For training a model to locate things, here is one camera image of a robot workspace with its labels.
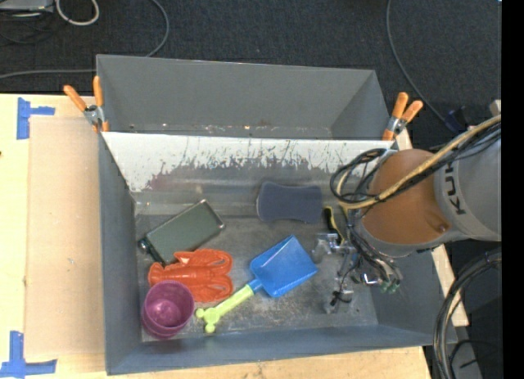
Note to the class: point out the orange toy lobster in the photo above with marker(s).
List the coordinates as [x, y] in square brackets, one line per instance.
[204, 275]

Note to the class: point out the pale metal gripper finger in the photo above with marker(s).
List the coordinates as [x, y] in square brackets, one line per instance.
[340, 296]
[327, 244]

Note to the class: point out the purple plastic cup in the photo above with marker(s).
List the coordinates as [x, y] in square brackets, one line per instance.
[165, 309]

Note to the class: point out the dark green flat block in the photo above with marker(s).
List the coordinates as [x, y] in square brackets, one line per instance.
[184, 230]

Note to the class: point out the pale brown cardboard board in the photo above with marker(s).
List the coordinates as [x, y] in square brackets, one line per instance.
[61, 226]

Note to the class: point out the black cylinder on white bracket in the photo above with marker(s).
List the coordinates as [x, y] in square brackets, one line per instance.
[331, 217]

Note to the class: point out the grey metal bin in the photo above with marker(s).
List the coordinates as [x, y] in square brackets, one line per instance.
[254, 99]

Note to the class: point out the dark blue sponge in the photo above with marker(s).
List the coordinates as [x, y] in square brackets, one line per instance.
[290, 202]

